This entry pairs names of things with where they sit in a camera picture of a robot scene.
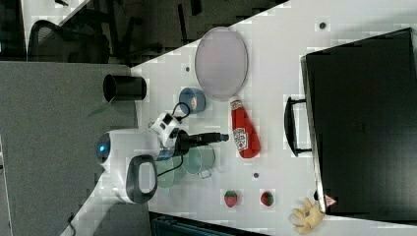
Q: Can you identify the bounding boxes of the green glass mug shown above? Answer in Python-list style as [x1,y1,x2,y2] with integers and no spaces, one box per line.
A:
[183,146,215,179]

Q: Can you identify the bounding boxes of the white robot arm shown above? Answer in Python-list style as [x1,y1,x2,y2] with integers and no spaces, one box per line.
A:
[94,128,229,205]

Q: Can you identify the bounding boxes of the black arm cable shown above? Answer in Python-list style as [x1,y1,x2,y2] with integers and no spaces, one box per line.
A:
[156,101,192,178]

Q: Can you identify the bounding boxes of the plush red ketchup bottle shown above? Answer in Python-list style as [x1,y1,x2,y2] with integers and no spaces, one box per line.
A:
[229,97,261,158]

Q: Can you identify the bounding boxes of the black toaster oven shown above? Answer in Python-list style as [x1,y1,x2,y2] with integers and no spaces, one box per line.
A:
[300,28,417,225]

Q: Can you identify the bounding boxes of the plush strawberry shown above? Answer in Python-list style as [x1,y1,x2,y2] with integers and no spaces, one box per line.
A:
[261,191,274,207]
[224,191,238,207]

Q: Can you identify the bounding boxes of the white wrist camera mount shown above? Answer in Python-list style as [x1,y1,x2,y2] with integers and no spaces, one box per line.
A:
[149,112,180,148]

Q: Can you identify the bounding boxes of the plush banana toy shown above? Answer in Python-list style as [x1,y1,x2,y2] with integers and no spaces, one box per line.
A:
[288,198,325,235]

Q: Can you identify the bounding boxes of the round lilac plate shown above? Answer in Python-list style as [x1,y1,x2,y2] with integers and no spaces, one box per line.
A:
[195,27,248,101]

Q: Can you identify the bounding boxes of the blue bowl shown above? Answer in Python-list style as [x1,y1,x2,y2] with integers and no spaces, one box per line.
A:
[179,88,206,114]

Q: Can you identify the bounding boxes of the black office chair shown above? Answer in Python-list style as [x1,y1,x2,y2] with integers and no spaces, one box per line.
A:
[27,0,162,66]

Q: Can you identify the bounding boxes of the black cylinder cup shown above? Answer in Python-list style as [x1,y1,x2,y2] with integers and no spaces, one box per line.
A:
[102,75,147,102]

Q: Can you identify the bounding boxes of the orange slice toy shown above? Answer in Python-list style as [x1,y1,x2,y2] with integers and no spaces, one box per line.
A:
[191,98,197,109]

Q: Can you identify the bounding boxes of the plush strawberry right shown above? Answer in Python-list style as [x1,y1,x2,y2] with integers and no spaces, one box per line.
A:
[261,191,274,207]

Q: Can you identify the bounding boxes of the plush strawberry left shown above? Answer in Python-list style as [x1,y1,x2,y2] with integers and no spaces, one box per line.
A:
[224,191,238,207]

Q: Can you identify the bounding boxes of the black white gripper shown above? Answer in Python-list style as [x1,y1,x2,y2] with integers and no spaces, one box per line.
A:
[176,130,229,155]

